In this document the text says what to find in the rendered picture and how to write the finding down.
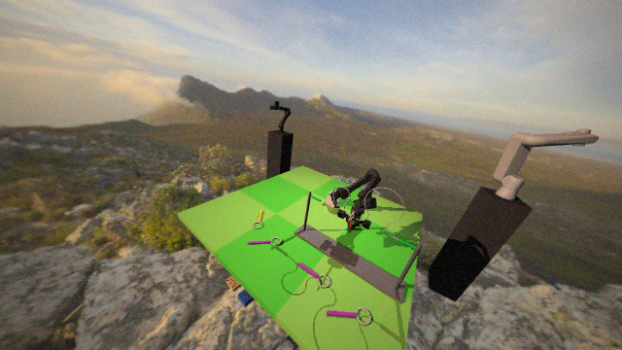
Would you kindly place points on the small blue block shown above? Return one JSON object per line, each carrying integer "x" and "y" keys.
{"x": 245, "y": 298}

